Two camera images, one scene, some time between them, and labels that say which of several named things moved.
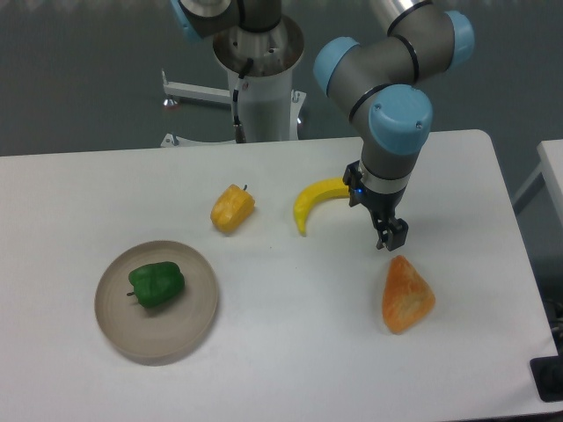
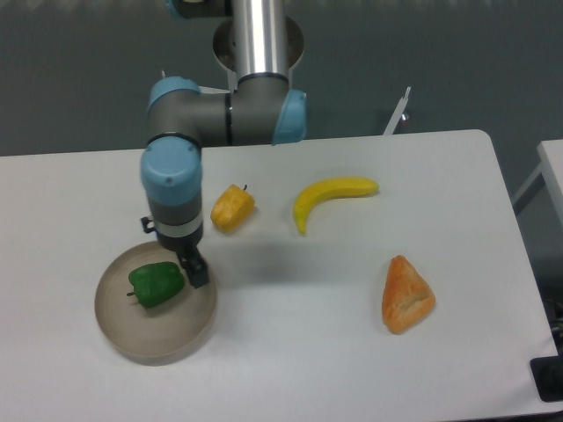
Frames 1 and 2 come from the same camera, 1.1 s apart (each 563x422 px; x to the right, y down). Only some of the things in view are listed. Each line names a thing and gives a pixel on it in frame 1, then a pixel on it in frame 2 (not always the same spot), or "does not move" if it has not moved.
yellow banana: [315, 192] does not move
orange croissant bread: [408, 299] does not move
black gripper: [391, 229] to [186, 247]
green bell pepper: [156, 284] does not move
